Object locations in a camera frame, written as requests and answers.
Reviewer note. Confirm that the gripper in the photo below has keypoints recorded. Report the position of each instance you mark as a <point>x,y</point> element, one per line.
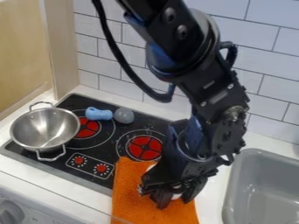
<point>177,167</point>

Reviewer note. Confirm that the white toy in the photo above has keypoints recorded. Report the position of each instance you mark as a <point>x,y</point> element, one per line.
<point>177,196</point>

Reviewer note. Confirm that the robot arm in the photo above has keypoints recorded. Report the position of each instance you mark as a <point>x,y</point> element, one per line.
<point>183,43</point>

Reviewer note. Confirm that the toy stove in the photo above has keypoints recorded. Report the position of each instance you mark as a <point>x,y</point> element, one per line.
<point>120,137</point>

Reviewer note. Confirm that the orange cloth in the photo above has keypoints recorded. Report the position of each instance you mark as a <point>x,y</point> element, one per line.
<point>130,201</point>

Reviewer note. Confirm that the toy sink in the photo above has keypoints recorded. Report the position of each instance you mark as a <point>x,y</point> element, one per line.
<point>264,189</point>

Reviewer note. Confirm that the grey toy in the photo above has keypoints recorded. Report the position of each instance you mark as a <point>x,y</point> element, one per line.
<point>124,115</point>

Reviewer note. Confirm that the blue toy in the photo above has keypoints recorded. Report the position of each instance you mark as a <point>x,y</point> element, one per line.
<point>98,113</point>

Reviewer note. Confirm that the silver pot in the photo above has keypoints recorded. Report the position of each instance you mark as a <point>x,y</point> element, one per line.
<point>42,128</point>

